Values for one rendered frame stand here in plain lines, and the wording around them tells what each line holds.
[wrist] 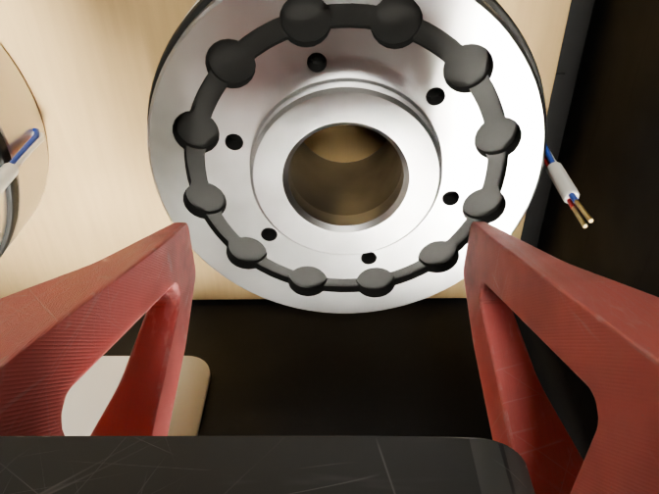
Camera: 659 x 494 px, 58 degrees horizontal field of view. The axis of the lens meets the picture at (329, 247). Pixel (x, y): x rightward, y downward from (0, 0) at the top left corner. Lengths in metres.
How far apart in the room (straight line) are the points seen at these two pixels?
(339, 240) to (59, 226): 0.10
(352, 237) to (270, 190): 0.03
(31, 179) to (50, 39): 0.04
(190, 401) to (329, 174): 0.08
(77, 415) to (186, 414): 0.03
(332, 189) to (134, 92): 0.06
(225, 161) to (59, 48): 0.06
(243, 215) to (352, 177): 0.04
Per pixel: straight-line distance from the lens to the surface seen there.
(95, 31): 0.19
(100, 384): 0.21
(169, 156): 0.16
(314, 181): 0.17
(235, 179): 0.16
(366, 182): 0.17
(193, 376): 0.20
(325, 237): 0.16
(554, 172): 0.16
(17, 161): 0.18
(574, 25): 0.19
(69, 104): 0.20
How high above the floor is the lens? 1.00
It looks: 53 degrees down
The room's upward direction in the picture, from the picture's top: 179 degrees counter-clockwise
